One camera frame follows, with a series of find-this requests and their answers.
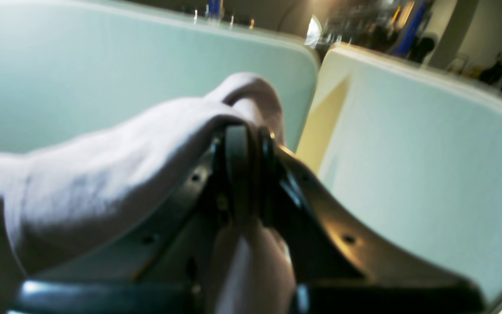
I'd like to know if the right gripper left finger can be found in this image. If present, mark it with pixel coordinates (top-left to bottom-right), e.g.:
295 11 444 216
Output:
8 125 251 314

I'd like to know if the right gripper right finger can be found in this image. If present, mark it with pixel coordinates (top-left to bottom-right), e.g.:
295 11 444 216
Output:
258 127 484 314

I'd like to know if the mauve t-shirt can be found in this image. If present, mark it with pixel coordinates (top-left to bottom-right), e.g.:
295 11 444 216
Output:
0 73 285 314

